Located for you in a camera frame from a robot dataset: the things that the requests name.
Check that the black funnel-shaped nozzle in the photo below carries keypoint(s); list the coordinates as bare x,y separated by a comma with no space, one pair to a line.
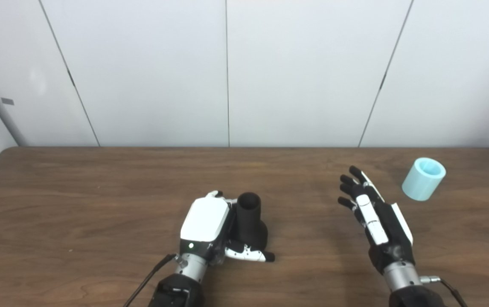
251,226

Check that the small grey wall sticker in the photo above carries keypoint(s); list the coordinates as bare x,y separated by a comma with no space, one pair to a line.
7,101

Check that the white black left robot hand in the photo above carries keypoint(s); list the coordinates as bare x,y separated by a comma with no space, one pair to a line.
204,221

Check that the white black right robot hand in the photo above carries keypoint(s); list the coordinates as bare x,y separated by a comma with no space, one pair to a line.
389,238

